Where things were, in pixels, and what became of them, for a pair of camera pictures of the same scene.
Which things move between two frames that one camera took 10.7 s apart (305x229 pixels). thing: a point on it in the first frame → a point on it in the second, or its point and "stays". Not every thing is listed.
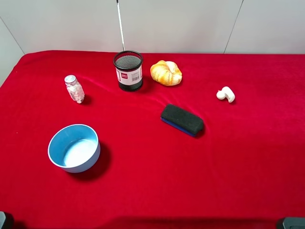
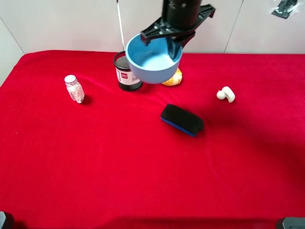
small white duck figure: (226, 92) stays
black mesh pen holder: (128, 65) stays
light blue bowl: (75, 148) → (152, 63)
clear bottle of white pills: (74, 88) stays
